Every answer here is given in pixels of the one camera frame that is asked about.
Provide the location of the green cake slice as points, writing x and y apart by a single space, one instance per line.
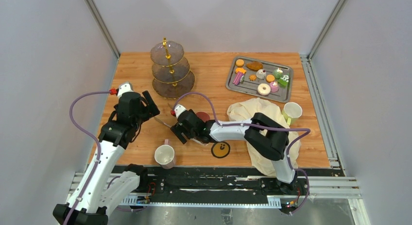
283 81

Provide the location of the cream cloth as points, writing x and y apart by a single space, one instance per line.
264 113

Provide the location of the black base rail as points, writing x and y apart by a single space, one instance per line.
217 186

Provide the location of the small orange cookie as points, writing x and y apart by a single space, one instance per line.
252 77

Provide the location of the purple pink eclair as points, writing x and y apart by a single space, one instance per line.
238 78

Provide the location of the white cupcake with cherry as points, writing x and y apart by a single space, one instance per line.
261 74

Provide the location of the three-tier glass cake stand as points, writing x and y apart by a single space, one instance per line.
171 70

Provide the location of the yellow smiley coaster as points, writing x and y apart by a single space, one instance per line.
220 149

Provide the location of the metal baking tray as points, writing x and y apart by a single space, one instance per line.
250 87

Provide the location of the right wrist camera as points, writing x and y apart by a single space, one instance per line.
178 110

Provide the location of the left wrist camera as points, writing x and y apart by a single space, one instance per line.
123 88

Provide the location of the green mug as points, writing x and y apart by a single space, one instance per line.
291 112

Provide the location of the brown croissant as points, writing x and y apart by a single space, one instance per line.
255 65

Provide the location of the orange macaron middle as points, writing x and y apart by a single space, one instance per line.
270 78

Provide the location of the red round coaster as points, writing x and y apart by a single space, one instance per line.
203 116

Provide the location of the orange pastry left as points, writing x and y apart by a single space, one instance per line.
240 70

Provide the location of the orange macaron top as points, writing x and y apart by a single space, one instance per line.
239 63

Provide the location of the metal tongs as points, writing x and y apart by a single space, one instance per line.
169 125

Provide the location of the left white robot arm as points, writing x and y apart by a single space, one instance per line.
91 204

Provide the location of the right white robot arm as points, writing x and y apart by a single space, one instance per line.
267 137

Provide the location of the pink mug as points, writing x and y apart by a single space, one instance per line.
165 155

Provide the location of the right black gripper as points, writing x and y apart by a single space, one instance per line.
177 129

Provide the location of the white ring donut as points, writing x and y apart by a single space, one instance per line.
263 89

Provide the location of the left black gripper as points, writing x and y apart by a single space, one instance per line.
153 110

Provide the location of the orange macaron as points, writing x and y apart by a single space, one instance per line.
239 63
270 78

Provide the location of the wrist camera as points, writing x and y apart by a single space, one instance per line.
123 88
178 110

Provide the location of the green cupcake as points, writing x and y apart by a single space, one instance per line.
278 73

